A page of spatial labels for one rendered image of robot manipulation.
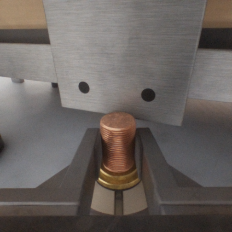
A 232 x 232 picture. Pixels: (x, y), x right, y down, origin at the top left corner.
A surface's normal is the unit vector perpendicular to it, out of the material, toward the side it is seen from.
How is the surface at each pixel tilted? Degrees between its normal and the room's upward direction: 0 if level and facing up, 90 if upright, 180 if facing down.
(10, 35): 90
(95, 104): 90
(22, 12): 90
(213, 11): 90
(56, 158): 180
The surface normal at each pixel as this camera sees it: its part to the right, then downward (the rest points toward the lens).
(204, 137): -0.01, -0.88
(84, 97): -0.34, 0.46
